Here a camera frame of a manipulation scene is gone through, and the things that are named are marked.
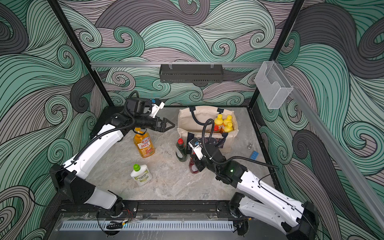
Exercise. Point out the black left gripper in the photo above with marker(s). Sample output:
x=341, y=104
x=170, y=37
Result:
x=156, y=120

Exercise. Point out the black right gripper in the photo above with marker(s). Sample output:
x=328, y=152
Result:
x=198, y=162

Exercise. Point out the orange bottle yellow cap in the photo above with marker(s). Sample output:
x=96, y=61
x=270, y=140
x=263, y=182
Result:
x=219, y=121
x=228, y=127
x=227, y=120

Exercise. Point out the yellow-green soap bottle red cap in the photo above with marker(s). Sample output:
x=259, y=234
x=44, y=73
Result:
x=216, y=129

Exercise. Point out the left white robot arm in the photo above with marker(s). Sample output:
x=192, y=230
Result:
x=69, y=179

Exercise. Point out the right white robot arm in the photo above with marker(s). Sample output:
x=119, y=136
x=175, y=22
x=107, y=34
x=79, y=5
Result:
x=260, y=201

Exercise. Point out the large orange soap bottle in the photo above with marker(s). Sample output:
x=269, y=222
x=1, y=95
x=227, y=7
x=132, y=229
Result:
x=143, y=142

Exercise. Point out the cream canvas shopping bag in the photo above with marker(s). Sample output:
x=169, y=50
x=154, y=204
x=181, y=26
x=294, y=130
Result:
x=192, y=119

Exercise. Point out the dark green bottle red cap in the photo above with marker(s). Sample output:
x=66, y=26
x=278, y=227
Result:
x=181, y=152

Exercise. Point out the blue toy building brick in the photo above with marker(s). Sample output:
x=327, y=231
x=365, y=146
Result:
x=254, y=156

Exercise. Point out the white bottle green cap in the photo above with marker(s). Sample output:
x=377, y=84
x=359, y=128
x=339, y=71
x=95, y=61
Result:
x=141, y=174

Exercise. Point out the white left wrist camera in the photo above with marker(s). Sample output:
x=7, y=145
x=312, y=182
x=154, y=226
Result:
x=156, y=106

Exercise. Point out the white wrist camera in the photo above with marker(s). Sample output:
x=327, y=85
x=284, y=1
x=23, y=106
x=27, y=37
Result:
x=156, y=106
x=196, y=147

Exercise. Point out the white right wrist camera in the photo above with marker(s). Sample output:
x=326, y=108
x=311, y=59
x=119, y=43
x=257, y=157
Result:
x=196, y=147

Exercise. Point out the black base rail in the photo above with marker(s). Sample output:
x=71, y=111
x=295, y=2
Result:
x=219, y=208

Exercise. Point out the clear plastic wall bin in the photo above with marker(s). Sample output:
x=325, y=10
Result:
x=273, y=84

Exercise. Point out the aluminium wall rail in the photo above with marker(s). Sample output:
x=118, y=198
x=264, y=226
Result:
x=137, y=64

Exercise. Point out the white slotted cable duct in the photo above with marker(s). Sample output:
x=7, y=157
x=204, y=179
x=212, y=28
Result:
x=150, y=226

